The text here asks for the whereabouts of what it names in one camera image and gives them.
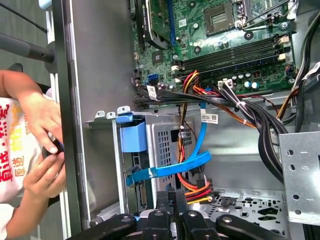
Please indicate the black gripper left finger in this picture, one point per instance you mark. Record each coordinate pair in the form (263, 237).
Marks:
(158, 225)

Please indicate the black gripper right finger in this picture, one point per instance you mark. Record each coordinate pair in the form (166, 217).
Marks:
(195, 225)

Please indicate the hard disk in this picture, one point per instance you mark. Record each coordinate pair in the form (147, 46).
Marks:
(132, 140)

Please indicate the metal disk bay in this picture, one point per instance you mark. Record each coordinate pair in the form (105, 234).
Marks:
(162, 150)

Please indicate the person's right hand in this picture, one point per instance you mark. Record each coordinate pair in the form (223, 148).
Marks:
(45, 180)

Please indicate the person's left hand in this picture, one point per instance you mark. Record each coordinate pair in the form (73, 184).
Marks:
(45, 117)

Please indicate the metal drive cage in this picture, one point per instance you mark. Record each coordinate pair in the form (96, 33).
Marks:
(300, 175)

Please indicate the blue board port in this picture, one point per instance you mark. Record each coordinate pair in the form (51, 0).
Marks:
(153, 80)

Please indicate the small black board chip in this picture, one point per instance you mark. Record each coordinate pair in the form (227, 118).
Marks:
(157, 57)

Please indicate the black PC case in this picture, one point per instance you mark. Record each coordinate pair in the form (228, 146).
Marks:
(105, 62)

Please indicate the green motherboard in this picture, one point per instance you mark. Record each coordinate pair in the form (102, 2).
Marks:
(200, 32)

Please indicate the black graphics card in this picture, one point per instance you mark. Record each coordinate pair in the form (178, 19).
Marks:
(150, 22)

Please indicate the CPU socket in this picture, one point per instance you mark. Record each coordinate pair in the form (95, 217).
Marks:
(218, 18)

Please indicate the dark gray pole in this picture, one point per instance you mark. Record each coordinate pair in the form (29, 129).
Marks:
(25, 48)

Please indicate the metal socket cover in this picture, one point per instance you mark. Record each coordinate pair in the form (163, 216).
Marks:
(272, 16)

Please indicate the pale blue object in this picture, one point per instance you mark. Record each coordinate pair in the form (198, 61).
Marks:
(45, 3)

